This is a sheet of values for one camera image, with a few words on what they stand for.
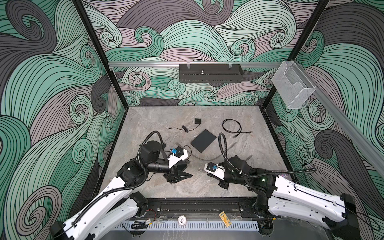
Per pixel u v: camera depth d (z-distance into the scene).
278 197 0.48
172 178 0.55
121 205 0.59
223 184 0.61
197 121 1.10
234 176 0.57
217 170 0.58
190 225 0.70
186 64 0.93
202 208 0.75
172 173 0.54
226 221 0.70
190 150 0.95
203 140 0.98
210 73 1.00
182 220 0.65
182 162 0.54
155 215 0.71
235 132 1.04
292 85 0.78
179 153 0.53
